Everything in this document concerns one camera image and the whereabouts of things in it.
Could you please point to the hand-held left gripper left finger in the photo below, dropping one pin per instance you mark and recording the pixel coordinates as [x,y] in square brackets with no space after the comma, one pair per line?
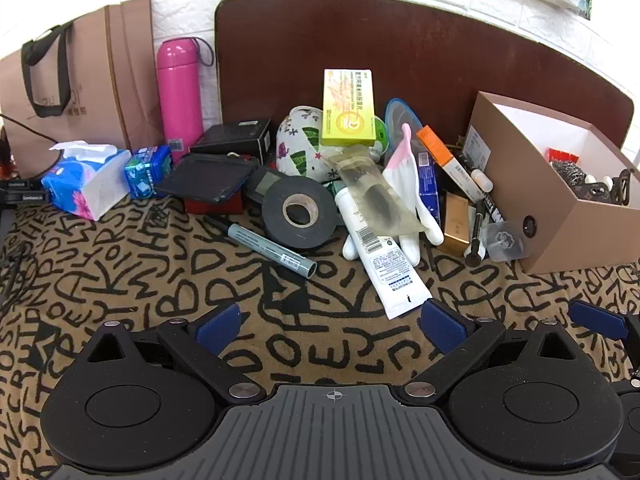
[220,327]

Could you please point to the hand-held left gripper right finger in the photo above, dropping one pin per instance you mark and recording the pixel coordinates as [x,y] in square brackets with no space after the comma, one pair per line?
[445,327]

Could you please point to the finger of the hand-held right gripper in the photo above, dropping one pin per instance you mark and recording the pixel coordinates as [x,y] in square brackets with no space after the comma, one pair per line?
[595,317]

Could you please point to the brown cardboard storage box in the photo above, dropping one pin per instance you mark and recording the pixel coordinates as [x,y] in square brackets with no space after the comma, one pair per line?
[575,240]

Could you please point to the white cream tube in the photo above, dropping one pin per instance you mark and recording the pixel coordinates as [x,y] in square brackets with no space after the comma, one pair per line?
[390,265]

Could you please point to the grey marker pen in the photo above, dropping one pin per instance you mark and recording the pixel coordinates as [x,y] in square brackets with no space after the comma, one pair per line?
[265,247]

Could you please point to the black tape roll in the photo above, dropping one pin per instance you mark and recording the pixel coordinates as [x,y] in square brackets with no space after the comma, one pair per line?
[320,230]

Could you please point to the clear bag with brush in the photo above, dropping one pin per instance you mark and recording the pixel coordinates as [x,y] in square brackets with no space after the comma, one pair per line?
[375,200]

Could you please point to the black wallet case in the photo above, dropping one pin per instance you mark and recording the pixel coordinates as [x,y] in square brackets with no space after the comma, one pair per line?
[205,177]

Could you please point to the tan letter-print cloth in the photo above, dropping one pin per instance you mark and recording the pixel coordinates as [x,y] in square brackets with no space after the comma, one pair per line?
[150,270]

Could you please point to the black pen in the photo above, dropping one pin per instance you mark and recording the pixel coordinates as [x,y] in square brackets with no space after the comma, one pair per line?
[476,240]

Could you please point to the gold box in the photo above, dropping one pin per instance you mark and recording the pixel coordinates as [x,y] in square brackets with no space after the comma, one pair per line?
[456,225]

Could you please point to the clear adhesive hook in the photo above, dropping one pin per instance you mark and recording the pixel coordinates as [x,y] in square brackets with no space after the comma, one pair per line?
[502,240]

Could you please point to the red box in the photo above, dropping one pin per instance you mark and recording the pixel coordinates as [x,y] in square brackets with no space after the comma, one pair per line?
[220,208]

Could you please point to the black marker with white print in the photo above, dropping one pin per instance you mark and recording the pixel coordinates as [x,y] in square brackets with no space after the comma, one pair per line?
[492,207]

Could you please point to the black metal hook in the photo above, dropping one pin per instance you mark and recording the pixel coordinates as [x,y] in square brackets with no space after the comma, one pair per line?
[620,187]

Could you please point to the blue slim box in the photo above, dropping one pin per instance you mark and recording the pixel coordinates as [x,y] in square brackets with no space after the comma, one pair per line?
[429,185]

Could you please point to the steel wool scrubber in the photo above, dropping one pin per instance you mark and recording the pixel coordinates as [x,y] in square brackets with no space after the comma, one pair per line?
[570,172]

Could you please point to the black digital scale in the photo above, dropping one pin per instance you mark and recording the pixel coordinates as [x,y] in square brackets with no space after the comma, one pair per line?
[262,185]

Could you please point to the small white bottle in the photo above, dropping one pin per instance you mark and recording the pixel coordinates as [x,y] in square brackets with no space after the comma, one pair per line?
[480,179]

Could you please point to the white and pink glove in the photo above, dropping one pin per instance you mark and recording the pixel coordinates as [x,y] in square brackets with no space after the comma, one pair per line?
[405,170]

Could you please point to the orange-capped white tube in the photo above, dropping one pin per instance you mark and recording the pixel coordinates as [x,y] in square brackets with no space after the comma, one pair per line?
[450,165]

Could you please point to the red packet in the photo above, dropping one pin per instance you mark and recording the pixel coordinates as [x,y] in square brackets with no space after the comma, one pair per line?
[562,154]

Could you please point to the small blue-green tissue pack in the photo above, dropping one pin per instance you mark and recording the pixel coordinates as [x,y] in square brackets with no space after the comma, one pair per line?
[147,170]

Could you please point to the clear plastic packet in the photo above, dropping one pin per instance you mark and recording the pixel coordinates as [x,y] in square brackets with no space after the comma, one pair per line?
[475,150]

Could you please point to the black cardboard box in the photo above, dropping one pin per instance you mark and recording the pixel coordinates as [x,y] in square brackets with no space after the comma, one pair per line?
[230,137]

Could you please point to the blue floral tissue pack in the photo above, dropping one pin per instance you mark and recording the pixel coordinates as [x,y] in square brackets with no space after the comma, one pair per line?
[85,185]

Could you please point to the white floral bowl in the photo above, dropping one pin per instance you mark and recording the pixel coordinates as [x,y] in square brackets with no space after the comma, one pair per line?
[300,145]

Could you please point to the green plastic piece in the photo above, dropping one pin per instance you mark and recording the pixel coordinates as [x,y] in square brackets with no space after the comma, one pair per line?
[381,132]

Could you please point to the blue plastic lid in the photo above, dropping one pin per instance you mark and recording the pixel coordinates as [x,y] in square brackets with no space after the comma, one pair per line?
[400,112]

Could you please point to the pink thermos bottle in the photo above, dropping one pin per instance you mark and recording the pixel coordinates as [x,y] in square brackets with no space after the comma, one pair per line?
[177,100]

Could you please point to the yellow-green medicine box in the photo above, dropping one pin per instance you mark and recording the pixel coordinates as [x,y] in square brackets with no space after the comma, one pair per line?
[347,110]

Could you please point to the black device with label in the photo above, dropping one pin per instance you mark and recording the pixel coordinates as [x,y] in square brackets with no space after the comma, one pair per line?
[20,195]

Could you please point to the brown paper shopping bag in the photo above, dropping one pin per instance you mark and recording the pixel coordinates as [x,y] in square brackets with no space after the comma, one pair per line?
[100,85]

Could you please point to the dark brown wooden board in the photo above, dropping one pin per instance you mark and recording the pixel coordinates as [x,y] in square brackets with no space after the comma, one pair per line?
[425,50]

